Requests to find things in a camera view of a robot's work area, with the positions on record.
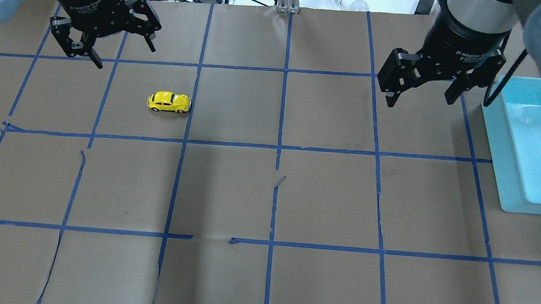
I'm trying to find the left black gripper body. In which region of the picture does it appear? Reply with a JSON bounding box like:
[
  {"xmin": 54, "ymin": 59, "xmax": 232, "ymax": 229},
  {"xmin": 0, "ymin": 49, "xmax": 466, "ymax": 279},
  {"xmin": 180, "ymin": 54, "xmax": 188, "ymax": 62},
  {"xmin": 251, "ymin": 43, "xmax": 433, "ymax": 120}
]
[{"xmin": 44, "ymin": 0, "xmax": 142, "ymax": 43}]

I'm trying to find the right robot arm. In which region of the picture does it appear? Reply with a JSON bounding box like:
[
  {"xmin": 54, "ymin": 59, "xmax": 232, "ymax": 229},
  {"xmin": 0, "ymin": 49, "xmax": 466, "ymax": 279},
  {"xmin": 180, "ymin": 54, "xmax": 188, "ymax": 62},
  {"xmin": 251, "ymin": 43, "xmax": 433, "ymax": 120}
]
[{"xmin": 377, "ymin": 0, "xmax": 541, "ymax": 107}]

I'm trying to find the brown paper table cover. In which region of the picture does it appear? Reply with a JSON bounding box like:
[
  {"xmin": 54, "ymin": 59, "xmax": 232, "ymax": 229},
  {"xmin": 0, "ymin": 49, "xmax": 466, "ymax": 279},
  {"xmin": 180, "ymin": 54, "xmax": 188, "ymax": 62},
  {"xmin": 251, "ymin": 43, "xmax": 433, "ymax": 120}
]
[{"xmin": 0, "ymin": 0, "xmax": 541, "ymax": 304}]

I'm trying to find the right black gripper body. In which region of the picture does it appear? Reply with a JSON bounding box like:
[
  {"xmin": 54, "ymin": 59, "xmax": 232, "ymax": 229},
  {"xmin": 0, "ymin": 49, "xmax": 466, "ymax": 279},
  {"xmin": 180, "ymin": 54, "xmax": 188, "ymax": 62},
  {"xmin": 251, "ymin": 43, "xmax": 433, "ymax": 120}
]
[{"xmin": 418, "ymin": 9, "xmax": 507, "ymax": 75}]

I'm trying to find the light bulb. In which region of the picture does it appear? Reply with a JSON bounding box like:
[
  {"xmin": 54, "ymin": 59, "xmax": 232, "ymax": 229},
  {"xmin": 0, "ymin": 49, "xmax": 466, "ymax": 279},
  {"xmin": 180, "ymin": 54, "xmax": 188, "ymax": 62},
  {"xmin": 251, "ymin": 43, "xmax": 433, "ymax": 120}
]
[{"xmin": 333, "ymin": 0, "xmax": 369, "ymax": 12}]

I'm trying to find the yellow toy beetle car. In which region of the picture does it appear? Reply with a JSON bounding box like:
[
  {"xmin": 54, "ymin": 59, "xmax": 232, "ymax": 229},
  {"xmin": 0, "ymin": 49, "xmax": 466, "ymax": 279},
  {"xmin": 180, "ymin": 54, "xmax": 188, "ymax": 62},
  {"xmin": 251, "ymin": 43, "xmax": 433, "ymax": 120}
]
[{"xmin": 146, "ymin": 91, "xmax": 192, "ymax": 113}]

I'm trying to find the turquoise plastic bin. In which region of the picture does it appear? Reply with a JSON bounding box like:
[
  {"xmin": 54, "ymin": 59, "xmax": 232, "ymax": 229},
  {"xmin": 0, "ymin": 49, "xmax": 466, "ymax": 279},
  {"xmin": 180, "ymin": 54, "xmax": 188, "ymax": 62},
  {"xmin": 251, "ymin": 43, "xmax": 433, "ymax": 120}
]
[{"xmin": 482, "ymin": 77, "xmax": 541, "ymax": 215}]

